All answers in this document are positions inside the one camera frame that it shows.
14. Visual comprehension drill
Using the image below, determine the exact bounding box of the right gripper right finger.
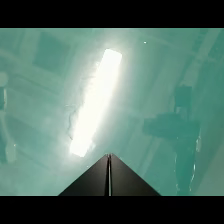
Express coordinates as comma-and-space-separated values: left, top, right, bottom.
109, 153, 162, 197

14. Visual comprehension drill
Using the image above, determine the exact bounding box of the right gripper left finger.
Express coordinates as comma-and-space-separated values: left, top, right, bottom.
58, 153, 110, 197

